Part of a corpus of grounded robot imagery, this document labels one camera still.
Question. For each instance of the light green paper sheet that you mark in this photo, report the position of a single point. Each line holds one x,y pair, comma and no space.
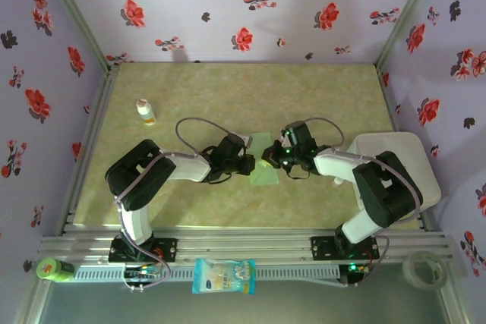
264,178

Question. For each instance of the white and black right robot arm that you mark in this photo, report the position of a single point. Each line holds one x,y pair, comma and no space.
387,187

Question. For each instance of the tiny white lying bottle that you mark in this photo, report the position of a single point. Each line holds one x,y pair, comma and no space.
337,181

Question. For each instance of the small white pill bottle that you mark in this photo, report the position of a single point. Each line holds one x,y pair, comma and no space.
145,111

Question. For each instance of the blue wet wipes packet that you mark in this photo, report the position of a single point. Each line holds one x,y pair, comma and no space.
224,276

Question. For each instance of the white plastic medicine box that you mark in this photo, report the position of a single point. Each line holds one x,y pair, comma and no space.
429,172

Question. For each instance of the clear adhesive tape roll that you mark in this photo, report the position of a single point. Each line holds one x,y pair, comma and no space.
408,272

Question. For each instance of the long aluminium mounting rail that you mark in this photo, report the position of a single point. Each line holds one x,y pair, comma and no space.
243,242

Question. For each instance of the aluminium side rail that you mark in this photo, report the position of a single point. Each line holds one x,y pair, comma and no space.
388,96
86,149

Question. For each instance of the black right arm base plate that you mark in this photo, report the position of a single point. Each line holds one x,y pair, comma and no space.
320,248

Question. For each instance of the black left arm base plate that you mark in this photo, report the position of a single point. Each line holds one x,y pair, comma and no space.
167,250

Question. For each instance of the aluminium frame post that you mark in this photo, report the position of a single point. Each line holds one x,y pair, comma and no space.
32,301
409,16
453,309
77,16

